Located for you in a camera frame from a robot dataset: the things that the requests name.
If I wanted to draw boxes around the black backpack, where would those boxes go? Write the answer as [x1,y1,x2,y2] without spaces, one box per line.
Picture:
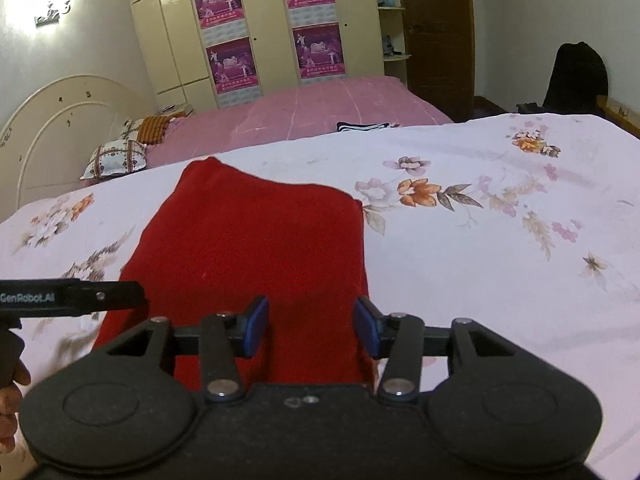
[542,42,610,113]

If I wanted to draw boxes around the cream headboard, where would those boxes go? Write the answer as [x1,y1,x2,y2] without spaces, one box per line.
[0,75,158,221]

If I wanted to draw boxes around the white patterned pillow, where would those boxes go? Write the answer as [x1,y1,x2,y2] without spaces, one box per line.
[80,140,148,181]

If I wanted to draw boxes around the person's left hand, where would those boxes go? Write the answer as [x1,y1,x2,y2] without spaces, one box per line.
[0,360,32,461]

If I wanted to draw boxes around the red garment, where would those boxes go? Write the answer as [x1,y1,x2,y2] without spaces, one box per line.
[95,156,376,391]

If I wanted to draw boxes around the wall lamp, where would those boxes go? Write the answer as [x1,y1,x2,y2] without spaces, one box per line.
[34,0,73,28]

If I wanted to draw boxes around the pink bedspread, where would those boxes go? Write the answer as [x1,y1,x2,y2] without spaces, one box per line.
[145,76,453,168]

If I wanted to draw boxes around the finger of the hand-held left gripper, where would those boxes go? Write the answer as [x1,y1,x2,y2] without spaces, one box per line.
[65,280,149,317]

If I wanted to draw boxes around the dark striped folded cloth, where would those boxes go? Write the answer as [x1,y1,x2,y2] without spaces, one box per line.
[336,121,401,133]

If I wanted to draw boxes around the white floral bedsheet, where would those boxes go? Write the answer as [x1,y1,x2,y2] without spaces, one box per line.
[0,114,640,480]

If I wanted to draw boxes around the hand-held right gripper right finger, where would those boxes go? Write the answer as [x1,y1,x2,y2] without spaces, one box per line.
[352,296,506,403]

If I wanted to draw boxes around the wooden furniture frame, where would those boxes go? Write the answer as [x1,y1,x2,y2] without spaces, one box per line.
[596,94,640,138]

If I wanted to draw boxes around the brown wooden door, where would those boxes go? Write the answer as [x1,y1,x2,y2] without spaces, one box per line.
[397,0,476,123]

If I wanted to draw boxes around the cream corner shelf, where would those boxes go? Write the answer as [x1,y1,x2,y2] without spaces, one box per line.
[372,0,411,86]

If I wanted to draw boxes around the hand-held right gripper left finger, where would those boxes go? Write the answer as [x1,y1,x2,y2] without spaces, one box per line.
[105,294,271,403]

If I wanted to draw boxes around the orange striped pillow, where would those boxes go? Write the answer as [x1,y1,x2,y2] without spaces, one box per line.
[122,116,186,145]

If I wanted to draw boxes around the cream wardrobe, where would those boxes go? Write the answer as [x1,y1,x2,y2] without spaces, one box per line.
[122,0,386,111]

